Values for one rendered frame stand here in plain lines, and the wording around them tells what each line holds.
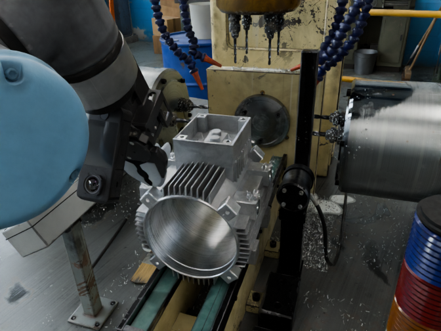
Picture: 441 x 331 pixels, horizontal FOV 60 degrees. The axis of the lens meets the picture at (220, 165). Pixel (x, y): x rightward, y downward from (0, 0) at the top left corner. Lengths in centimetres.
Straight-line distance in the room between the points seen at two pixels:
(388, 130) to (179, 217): 42
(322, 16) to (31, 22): 82
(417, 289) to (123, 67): 34
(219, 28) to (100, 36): 75
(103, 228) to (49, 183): 82
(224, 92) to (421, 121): 48
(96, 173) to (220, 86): 62
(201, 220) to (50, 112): 58
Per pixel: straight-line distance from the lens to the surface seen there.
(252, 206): 58
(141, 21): 798
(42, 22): 36
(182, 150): 62
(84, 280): 75
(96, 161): 47
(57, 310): 86
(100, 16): 39
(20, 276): 98
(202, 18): 296
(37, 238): 62
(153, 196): 59
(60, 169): 22
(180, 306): 73
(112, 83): 41
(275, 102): 99
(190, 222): 74
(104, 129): 47
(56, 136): 21
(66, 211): 65
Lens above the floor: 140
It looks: 28 degrees down
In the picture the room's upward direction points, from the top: 2 degrees counter-clockwise
